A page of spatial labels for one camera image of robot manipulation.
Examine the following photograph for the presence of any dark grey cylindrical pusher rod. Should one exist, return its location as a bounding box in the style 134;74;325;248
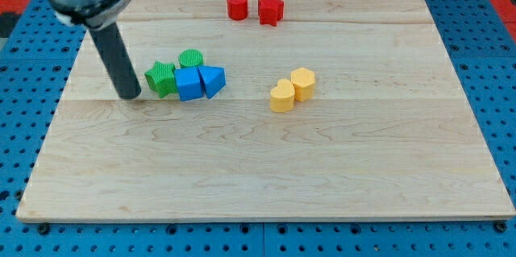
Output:
89;23;141;100

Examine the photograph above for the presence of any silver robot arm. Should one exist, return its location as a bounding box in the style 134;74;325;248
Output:
49;0;141;99

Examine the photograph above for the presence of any green star block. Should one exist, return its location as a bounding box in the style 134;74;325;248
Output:
144;61;177;98

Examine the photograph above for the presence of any green circle block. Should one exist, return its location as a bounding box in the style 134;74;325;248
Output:
178;49;204;68

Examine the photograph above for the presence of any red star block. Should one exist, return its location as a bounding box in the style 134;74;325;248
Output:
258;0;285;27

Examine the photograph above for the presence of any blue cube block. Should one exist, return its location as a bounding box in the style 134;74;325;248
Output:
175;67;204;102

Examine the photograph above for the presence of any blue triangle block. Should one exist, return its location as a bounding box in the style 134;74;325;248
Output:
198;65;226;98

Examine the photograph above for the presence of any red cylinder block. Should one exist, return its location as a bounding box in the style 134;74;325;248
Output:
227;0;248;20

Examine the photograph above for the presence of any yellow heart block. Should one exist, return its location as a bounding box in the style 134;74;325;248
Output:
269;78;295;113

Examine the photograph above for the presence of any wooden board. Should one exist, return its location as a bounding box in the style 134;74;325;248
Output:
16;0;515;223

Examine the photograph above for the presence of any yellow hexagon block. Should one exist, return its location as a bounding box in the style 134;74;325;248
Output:
290;68;316;102

